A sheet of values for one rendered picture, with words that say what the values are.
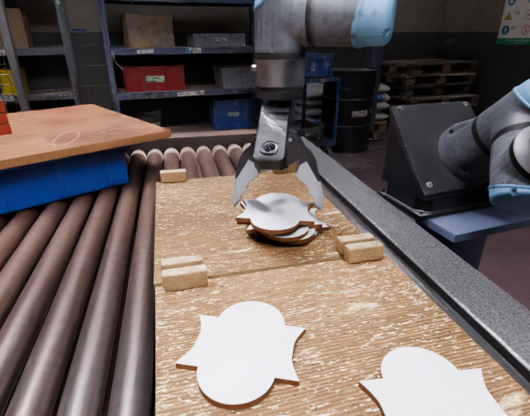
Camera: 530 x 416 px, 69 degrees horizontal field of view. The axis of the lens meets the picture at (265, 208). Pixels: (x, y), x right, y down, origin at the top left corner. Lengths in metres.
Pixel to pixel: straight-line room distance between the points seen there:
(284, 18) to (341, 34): 0.08
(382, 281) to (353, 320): 0.10
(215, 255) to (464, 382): 0.37
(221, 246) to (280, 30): 0.33
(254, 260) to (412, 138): 0.52
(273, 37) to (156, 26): 4.15
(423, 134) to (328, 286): 0.54
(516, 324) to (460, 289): 0.08
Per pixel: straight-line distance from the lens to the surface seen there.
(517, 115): 0.86
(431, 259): 0.69
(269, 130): 0.57
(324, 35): 0.57
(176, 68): 4.66
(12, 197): 0.92
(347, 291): 0.54
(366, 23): 0.55
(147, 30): 4.68
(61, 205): 0.94
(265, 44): 0.58
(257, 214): 0.64
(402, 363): 0.45
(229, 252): 0.61
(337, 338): 0.47
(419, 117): 1.00
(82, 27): 5.26
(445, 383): 0.44
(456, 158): 0.95
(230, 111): 4.89
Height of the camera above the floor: 1.25
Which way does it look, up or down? 25 degrees down
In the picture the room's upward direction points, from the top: straight up
